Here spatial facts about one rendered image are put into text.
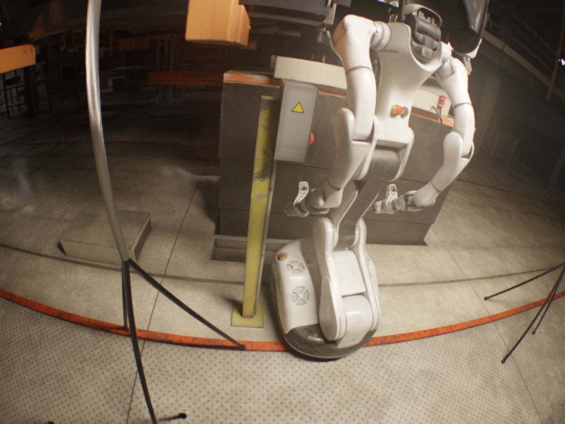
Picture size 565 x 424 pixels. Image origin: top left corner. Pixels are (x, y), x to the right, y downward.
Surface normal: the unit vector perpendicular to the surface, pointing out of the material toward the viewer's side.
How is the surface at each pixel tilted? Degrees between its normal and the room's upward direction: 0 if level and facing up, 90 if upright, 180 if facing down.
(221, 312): 0
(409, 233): 90
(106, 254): 90
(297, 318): 38
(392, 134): 82
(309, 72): 90
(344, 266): 23
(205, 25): 90
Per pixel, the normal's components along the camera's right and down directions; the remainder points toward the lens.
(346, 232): 0.27, 0.08
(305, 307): 0.25, -0.29
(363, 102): 0.14, 0.39
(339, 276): 0.22, -0.54
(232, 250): 0.14, -0.82
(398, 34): -0.77, 0.22
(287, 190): 0.07, 0.57
